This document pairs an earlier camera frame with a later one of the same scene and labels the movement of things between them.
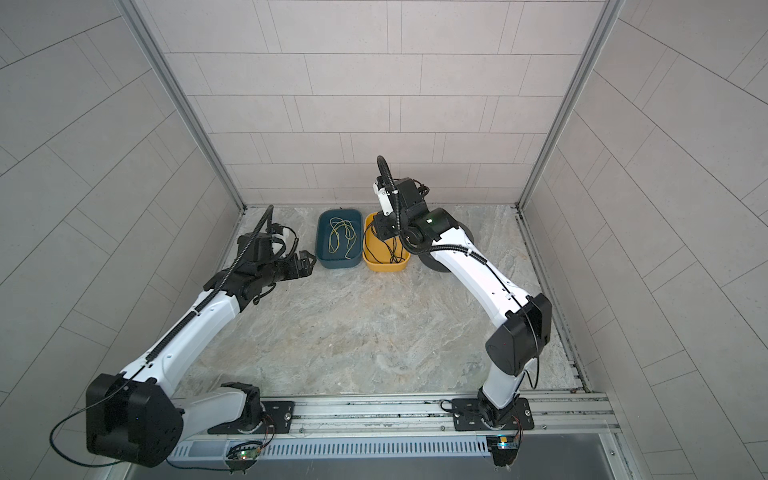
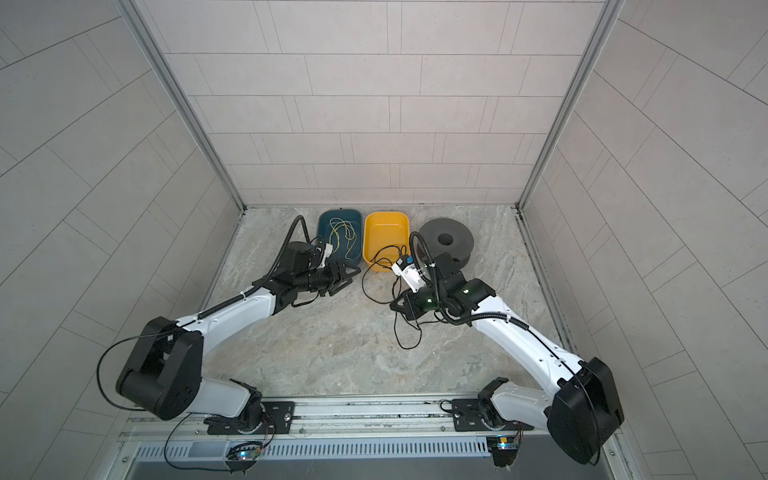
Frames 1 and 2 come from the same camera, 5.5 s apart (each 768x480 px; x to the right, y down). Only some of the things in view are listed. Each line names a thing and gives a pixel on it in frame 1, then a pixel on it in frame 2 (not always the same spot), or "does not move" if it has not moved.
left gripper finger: [306, 260] to [342, 270]
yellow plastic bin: [382, 255] does not move
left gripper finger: [304, 271] to [338, 285]
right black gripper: [383, 230] to [410, 310]
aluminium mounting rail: [582, 417] does not move
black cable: [393, 258] to [383, 263]
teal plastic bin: [339, 238] does not move
